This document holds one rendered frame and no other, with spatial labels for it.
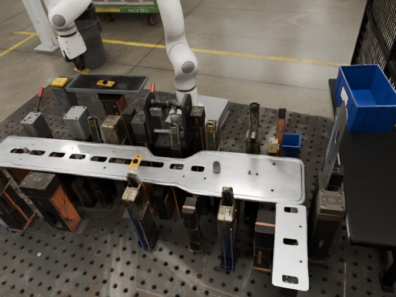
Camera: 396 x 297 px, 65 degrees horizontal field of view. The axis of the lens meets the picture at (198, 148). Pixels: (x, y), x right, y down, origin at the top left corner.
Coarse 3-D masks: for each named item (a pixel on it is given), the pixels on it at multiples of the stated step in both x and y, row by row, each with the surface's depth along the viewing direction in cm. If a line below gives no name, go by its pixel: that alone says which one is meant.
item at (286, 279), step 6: (282, 276) 91; (288, 276) 91; (294, 276) 91; (288, 282) 90; (294, 282) 89; (282, 288) 90; (288, 288) 89; (282, 294) 92; (288, 294) 91; (294, 294) 91
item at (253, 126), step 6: (252, 102) 116; (258, 102) 115; (252, 108) 113; (258, 108) 116; (252, 114) 119; (258, 114) 117; (252, 120) 120; (258, 120) 118; (252, 126) 122; (258, 126) 120
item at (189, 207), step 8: (192, 200) 114; (184, 208) 111; (192, 208) 111; (184, 216) 112; (192, 216) 111; (184, 224) 117; (192, 224) 114; (192, 232) 120; (200, 232) 128; (192, 240) 125; (200, 240) 127; (192, 248) 129; (200, 248) 129; (200, 256) 128
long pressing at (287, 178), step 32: (0, 160) 138; (32, 160) 136; (64, 160) 134; (160, 160) 129; (192, 160) 127; (224, 160) 125; (256, 160) 123; (288, 160) 122; (192, 192) 116; (256, 192) 112; (288, 192) 111
